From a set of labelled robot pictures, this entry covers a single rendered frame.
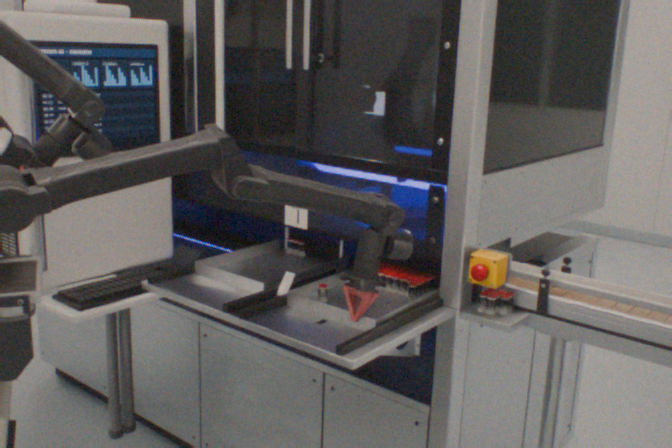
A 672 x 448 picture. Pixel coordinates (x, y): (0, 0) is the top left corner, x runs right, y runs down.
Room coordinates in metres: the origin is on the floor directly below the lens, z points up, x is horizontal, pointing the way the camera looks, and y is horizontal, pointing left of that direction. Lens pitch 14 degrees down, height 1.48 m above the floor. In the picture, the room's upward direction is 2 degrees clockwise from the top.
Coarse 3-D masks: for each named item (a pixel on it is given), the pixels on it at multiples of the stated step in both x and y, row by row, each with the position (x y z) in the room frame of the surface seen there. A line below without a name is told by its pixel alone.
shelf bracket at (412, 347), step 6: (420, 336) 1.65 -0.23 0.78; (408, 342) 1.63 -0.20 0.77; (414, 342) 1.65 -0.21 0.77; (396, 348) 1.58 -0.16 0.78; (408, 348) 1.63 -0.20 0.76; (414, 348) 1.65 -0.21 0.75; (384, 354) 1.54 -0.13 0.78; (390, 354) 1.56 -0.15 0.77; (396, 354) 1.59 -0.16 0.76; (402, 354) 1.61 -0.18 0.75; (408, 354) 1.63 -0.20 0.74
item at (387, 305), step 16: (304, 288) 1.63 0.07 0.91; (336, 288) 1.71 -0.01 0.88; (288, 304) 1.58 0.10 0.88; (304, 304) 1.55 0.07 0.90; (320, 304) 1.52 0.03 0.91; (336, 304) 1.59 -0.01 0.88; (384, 304) 1.60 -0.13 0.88; (400, 304) 1.61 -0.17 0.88; (416, 304) 1.55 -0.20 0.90; (336, 320) 1.49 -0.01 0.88; (368, 320) 1.43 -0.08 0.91; (384, 320) 1.45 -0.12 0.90
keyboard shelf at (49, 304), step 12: (108, 276) 1.98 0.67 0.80; (60, 288) 1.86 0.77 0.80; (48, 300) 1.75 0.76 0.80; (120, 300) 1.77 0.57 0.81; (132, 300) 1.78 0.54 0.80; (144, 300) 1.81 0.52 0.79; (60, 312) 1.69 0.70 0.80; (72, 312) 1.67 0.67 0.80; (84, 312) 1.68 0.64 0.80; (96, 312) 1.69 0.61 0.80; (108, 312) 1.72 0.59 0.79
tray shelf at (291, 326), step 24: (144, 288) 1.71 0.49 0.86; (168, 288) 1.67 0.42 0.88; (192, 288) 1.68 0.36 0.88; (216, 288) 1.68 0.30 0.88; (216, 312) 1.54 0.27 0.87; (264, 312) 1.53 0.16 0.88; (288, 312) 1.53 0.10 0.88; (432, 312) 1.57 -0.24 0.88; (288, 336) 1.40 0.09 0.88; (312, 336) 1.40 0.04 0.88; (336, 336) 1.40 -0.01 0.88; (384, 336) 1.41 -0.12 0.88; (408, 336) 1.44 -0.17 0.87; (336, 360) 1.31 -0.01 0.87; (360, 360) 1.30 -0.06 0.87
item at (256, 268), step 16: (224, 256) 1.87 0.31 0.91; (240, 256) 1.92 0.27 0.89; (256, 256) 1.97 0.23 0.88; (272, 256) 1.97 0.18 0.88; (288, 256) 1.98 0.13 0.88; (208, 272) 1.76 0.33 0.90; (224, 272) 1.72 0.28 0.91; (240, 272) 1.81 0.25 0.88; (256, 272) 1.82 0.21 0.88; (272, 272) 1.82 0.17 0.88; (288, 272) 1.83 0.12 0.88; (304, 272) 1.75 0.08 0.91; (240, 288) 1.68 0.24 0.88; (256, 288) 1.65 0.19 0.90
